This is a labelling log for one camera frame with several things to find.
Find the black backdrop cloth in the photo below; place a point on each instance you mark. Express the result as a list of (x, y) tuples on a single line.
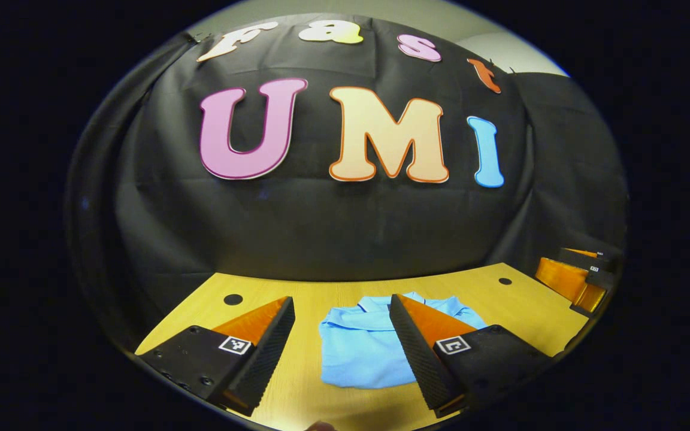
[(333, 227)]

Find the light blue polo T-shirt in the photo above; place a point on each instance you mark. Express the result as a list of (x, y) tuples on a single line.
[(357, 353)]

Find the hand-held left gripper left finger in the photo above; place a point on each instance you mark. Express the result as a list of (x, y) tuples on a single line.
[(267, 353)]

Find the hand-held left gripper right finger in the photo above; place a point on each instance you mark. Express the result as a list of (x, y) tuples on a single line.
[(417, 359)]

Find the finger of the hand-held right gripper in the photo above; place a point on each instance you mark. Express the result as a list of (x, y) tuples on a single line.
[(602, 258), (563, 281)]

